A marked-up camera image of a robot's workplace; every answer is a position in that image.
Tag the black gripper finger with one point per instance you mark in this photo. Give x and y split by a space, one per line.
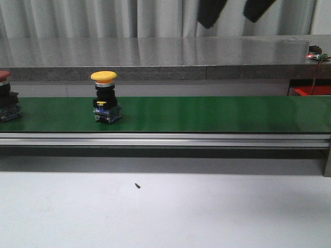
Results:
254 9
209 12

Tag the yellow mushroom push button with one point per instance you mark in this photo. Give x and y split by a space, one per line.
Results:
106 107

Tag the red mushroom push button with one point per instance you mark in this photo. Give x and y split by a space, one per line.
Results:
10 108

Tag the grey stone counter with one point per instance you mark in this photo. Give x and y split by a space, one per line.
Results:
156 59

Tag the small green circuit board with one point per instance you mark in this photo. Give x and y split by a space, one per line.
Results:
315 52

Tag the red plastic tray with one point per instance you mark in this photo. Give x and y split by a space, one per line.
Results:
308 91

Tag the green conveyor belt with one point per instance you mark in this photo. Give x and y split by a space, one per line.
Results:
266 114

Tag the grey curtain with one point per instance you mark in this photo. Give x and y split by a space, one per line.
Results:
143 19

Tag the aluminium conveyor frame rail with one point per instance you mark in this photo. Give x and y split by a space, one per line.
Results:
134 144

